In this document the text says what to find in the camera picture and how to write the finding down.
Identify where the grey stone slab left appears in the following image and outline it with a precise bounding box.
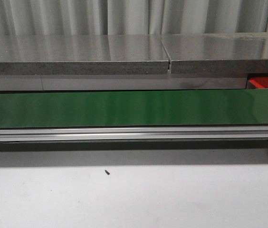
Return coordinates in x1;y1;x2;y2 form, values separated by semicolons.
0;35;170;75

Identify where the grey stone slab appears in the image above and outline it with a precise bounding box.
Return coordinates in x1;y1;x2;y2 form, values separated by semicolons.
161;32;268;74
0;35;170;75

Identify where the green conveyor belt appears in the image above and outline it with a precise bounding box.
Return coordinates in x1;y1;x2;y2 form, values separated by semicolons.
0;89;268;128

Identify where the red plastic bin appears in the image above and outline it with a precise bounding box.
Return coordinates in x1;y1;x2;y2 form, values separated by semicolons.
247;76;268;89

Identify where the grey stone slab right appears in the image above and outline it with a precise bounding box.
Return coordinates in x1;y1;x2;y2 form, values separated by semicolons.
161;32;268;74

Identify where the grey pleated curtain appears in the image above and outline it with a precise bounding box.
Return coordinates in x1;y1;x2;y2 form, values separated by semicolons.
0;0;268;35

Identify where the aluminium conveyor side rail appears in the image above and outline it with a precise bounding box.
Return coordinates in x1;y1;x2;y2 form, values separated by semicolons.
0;125;268;143

